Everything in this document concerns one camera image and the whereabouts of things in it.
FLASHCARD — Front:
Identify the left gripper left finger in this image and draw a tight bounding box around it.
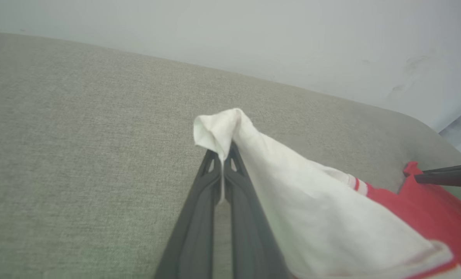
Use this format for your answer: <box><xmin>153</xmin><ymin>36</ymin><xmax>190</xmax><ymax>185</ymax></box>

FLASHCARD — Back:
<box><xmin>154</xmin><ymin>149</ymin><xmax>224</xmax><ymax>279</ymax></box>

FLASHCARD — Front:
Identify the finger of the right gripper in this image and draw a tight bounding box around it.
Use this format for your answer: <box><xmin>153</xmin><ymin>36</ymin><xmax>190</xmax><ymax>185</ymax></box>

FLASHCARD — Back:
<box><xmin>422</xmin><ymin>163</ymin><xmax>461</xmax><ymax>174</ymax></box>
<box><xmin>413</xmin><ymin>170</ymin><xmax>461</xmax><ymax>189</ymax></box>

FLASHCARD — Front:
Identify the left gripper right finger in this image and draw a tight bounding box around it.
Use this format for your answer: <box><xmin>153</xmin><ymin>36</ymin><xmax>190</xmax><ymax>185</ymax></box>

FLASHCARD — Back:
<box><xmin>223</xmin><ymin>141</ymin><xmax>295</xmax><ymax>279</ymax></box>

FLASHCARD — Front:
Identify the red and white shirt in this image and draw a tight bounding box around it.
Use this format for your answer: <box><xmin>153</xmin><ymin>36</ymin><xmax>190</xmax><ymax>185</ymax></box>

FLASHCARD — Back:
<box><xmin>193</xmin><ymin>108</ymin><xmax>461</xmax><ymax>279</ymax></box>

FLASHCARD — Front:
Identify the grey fabric sofa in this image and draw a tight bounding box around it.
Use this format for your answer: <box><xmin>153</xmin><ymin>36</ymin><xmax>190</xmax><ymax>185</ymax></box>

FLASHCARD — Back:
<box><xmin>0</xmin><ymin>32</ymin><xmax>461</xmax><ymax>279</ymax></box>

